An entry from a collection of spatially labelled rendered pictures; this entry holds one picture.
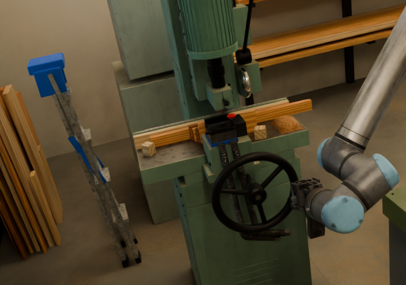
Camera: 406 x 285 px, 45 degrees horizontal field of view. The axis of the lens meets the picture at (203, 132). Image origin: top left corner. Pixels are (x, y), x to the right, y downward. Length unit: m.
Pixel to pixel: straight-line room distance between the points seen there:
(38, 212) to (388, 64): 2.21
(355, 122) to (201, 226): 0.73
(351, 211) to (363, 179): 0.08
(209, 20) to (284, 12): 2.79
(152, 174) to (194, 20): 0.53
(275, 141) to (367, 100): 0.48
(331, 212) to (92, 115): 3.22
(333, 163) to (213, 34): 0.60
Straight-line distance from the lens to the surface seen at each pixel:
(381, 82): 1.34
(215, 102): 1.72
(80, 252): 2.98
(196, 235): 1.81
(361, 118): 1.33
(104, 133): 4.26
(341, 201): 1.20
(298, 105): 1.87
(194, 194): 1.72
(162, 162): 1.67
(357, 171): 1.26
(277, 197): 1.81
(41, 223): 3.04
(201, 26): 1.61
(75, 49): 4.05
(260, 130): 1.69
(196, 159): 1.66
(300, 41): 3.99
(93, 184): 2.50
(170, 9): 1.85
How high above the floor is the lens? 1.63
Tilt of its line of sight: 24 degrees down
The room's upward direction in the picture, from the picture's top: 10 degrees counter-clockwise
